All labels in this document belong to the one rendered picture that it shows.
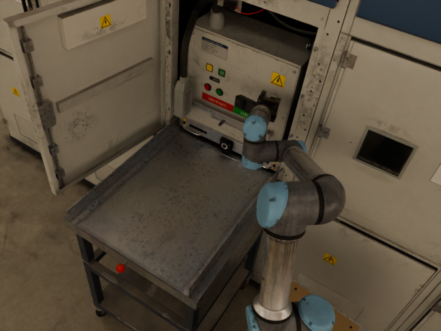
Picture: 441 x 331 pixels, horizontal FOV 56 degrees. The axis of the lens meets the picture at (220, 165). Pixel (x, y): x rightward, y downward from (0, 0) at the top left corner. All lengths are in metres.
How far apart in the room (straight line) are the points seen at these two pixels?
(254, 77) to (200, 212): 0.58
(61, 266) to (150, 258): 1.12
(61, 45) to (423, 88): 1.16
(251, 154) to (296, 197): 0.40
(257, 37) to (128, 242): 0.93
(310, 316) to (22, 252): 1.86
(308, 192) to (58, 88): 0.95
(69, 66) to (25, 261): 1.43
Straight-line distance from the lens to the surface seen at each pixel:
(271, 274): 1.19
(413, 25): 1.35
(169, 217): 1.68
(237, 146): 1.91
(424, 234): 1.77
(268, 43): 1.69
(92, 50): 1.61
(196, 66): 1.82
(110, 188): 1.79
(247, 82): 1.72
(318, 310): 1.35
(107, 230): 1.66
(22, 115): 3.04
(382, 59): 1.41
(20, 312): 2.54
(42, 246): 2.73
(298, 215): 1.06
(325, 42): 1.46
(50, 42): 1.50
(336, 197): 1.10
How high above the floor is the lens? 2.18
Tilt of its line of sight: 45 degrees down
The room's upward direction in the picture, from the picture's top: 7 degrees clockwise
